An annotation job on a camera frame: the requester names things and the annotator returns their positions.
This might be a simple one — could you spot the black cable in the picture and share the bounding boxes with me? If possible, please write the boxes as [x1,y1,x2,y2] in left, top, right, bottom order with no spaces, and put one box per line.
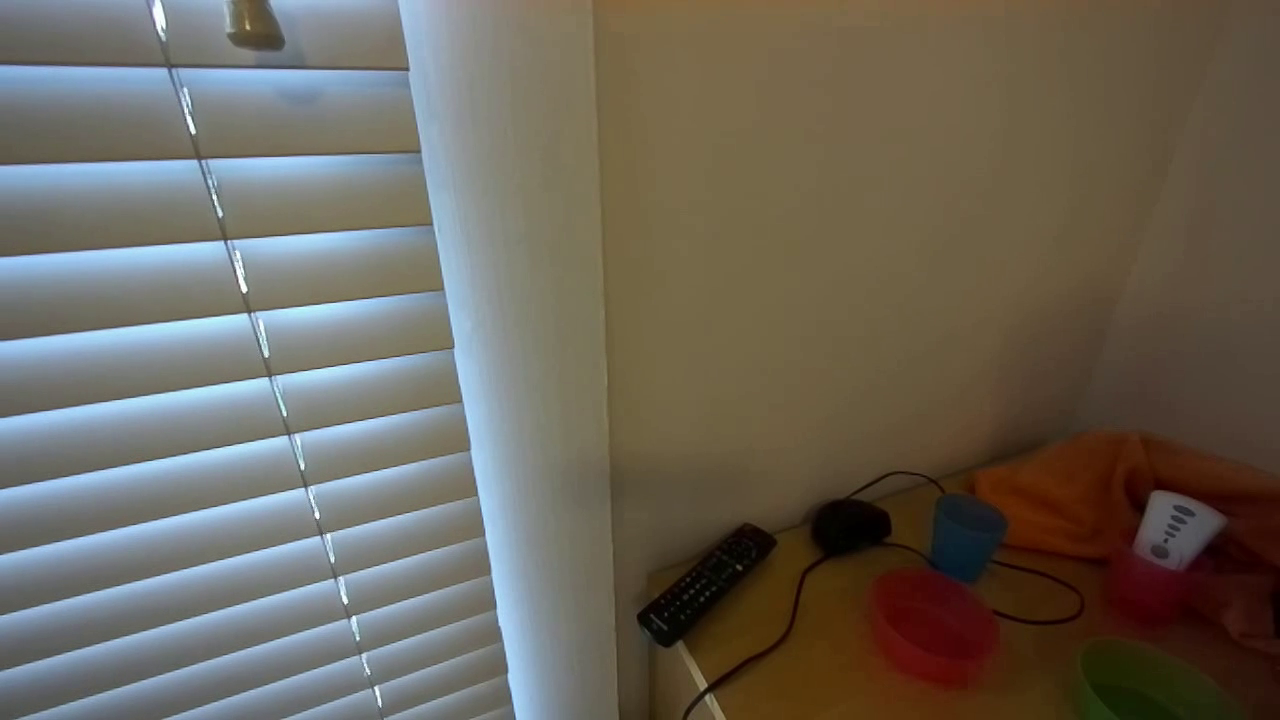
[678,468,1087,720]

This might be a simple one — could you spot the red plastic bowl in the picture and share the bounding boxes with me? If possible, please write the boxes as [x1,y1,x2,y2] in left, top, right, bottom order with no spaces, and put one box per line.
[868,568,1002,688]

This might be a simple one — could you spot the green plastic bowl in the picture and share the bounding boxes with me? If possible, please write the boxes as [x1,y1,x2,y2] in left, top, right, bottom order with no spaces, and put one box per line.
[1072,640,1250,720]

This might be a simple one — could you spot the blue plastic cup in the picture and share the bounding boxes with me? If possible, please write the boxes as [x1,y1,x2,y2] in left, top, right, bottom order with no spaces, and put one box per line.
[929,498,1007,586]

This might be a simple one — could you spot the red plastic cup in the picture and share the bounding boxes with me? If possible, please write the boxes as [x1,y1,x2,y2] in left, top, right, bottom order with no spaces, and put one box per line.
[1104,551,1200,626]

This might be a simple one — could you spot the orange towel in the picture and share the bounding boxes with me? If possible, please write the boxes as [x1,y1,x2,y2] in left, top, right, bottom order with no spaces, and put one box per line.
[973,431,1280,656]

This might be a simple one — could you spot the wooden dresser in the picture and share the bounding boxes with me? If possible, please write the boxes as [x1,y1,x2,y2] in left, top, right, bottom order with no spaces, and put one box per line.
[647,488,1280,720]

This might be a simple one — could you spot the white window blinds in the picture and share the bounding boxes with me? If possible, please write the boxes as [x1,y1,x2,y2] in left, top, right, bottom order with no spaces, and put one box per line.
[0,0,514,720]

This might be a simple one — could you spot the black remote control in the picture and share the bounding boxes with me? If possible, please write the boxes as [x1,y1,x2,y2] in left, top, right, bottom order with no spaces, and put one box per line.
[637,526,776,649]

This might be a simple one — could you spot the black round device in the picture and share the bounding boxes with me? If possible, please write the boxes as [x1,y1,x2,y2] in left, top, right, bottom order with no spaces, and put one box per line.
[813,499,893,555]

